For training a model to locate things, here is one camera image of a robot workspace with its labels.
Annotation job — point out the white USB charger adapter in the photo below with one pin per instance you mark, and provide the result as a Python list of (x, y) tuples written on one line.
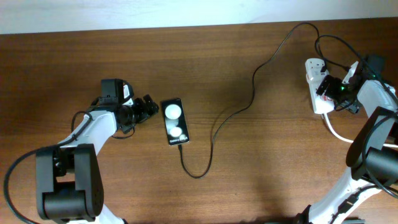
[(316, 76)]

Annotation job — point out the black flip smartphone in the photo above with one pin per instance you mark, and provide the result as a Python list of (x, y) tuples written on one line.
[(175, 122)]

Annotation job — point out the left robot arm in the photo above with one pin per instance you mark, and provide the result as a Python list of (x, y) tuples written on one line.
[(69, 188)]

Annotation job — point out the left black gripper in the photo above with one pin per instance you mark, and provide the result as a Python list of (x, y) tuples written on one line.
[(143, 111)]

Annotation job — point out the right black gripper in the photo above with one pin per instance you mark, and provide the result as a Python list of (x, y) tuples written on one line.
[(330, 93)]

